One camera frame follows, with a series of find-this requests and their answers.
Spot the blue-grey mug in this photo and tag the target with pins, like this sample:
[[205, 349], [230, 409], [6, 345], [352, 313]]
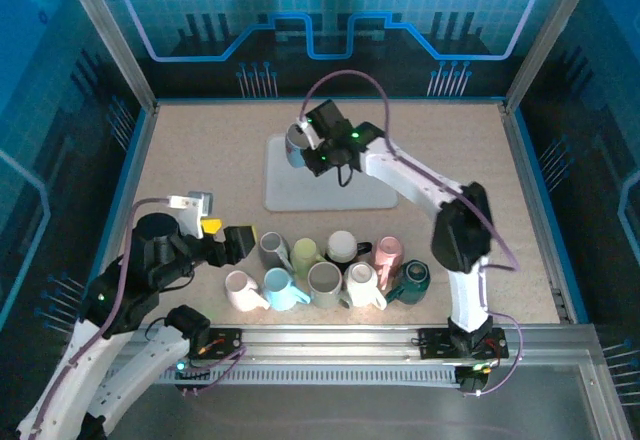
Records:
[[295, 152]]

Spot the taupe mug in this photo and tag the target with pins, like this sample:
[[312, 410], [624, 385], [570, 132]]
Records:
[[270, 257]]

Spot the pale pink mug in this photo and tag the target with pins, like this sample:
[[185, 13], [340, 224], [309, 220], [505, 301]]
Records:
[[240, 292]]

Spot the light blue mug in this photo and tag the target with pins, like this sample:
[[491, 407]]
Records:
[[280, 295]]

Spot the light green mug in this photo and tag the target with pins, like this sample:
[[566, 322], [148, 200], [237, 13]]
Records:
[[306, 255]]

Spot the black mug white base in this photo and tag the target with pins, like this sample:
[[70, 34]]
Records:
[[341, 244]]

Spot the grey mug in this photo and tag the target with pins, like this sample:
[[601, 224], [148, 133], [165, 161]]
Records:
[[325, 295]]

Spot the white faceted mug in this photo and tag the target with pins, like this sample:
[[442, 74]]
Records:
[[360, 285]]

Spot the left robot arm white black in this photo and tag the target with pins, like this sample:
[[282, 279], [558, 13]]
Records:
[[60, 385]]

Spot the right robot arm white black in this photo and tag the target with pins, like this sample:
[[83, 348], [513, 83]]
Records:
[[465, 300]]

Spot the pink faceted mug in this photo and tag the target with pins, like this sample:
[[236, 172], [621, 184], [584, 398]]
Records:
[[387, 255]]

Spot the dark green faceted mug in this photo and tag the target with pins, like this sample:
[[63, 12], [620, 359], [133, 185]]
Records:
[[412, 282]]

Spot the white plastic tray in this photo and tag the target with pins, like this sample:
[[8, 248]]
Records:
[[325, 195]]

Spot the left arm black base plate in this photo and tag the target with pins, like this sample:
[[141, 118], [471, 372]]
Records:
[[225, 342]]

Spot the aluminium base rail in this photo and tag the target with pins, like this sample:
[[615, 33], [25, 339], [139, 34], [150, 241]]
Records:
[[330, 345]]

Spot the aluminium frame post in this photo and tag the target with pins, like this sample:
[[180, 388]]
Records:
[[546, 35], [111, 35]]

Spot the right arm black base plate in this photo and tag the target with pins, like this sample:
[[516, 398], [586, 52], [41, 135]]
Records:
[[435, 342]]

